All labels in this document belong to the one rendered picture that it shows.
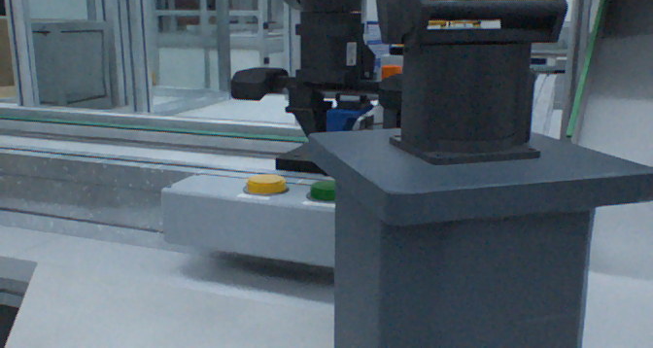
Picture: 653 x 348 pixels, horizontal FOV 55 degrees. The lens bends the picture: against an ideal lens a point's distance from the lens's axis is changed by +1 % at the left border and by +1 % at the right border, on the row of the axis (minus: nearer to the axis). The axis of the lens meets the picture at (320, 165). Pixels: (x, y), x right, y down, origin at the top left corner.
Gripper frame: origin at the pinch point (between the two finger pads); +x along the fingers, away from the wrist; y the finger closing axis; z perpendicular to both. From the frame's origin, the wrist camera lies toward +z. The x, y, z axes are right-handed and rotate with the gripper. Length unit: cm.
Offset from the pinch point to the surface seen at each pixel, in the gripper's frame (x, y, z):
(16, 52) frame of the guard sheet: -4, 75, 35
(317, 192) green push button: 4.6, 0.4, -2.3
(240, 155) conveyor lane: 10.3, 25.8, 30.0
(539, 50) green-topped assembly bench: 25, -2, 524
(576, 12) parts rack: -12.1, -21.3, 24.1
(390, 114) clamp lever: -0.4, -2.0, 15.3
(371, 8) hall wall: -6, 325, 1130
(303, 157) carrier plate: 4.6, 7.0, 10.4
